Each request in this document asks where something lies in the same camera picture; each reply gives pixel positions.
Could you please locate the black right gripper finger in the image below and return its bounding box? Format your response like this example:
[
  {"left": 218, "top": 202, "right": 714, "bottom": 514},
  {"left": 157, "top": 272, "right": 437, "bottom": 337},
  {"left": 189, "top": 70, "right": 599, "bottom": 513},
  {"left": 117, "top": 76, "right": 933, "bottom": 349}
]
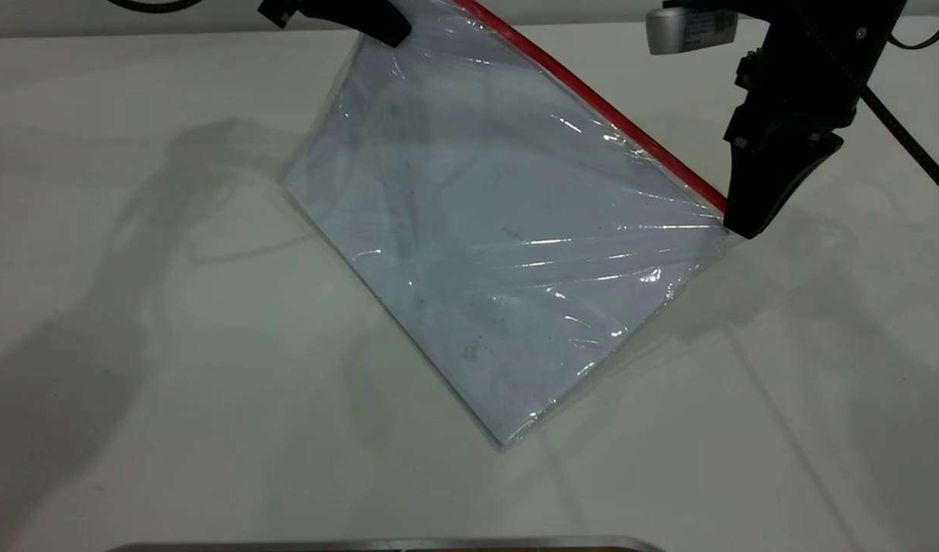
[
  {"left": 722, "top": 106, "right": 760, "bottom": 229},
  {"left": 734, "top": 132, "right": 845, "bottom": 241}
]

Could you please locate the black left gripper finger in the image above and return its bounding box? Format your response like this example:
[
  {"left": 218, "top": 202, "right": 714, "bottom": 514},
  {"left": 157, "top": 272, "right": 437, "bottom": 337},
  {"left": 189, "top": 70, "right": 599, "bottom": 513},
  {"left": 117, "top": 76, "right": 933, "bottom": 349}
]
[
  {"left": 258, "top": 0, "right": 301, "bottom": 30},
  {"left": 299, "top": 0, "right": 413, "bottom": 49}
]

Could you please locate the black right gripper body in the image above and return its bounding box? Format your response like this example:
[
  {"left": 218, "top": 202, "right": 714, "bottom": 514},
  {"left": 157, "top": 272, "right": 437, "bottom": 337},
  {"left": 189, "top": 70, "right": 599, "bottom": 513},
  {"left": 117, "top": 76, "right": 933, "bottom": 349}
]
[{"left": 734, "top": 0, "right": 908, "bottom": 139}]

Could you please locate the clear plastic zipper bag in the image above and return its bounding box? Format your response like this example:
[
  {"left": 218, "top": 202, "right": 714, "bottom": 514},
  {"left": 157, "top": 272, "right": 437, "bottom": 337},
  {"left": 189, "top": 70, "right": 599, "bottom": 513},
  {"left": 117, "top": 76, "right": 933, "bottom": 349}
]
[{"left": 283, "top": 0, "right": 731, "bottom": 452}]

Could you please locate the silver metal strip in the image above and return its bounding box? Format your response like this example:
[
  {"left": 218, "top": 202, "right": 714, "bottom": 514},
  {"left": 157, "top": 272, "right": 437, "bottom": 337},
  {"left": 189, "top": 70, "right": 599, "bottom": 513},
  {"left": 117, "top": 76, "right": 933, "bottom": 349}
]
[{"left": 105, "top": 535, "right": 665, "bottom": 552}]

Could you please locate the black cable loop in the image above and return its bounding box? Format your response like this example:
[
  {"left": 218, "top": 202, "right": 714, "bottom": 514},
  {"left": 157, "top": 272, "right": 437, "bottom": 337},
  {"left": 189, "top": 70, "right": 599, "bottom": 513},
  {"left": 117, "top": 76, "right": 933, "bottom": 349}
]
[{"left": 107, "top": 0, "right": 203, "bottom": 15}]

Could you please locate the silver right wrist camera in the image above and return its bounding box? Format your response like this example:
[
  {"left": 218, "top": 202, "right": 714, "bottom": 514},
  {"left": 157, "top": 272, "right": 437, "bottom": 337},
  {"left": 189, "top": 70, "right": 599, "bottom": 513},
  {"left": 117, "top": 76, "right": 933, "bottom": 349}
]
[{"left": 645, "top": 5, "right": 740, "bottom": 57}]

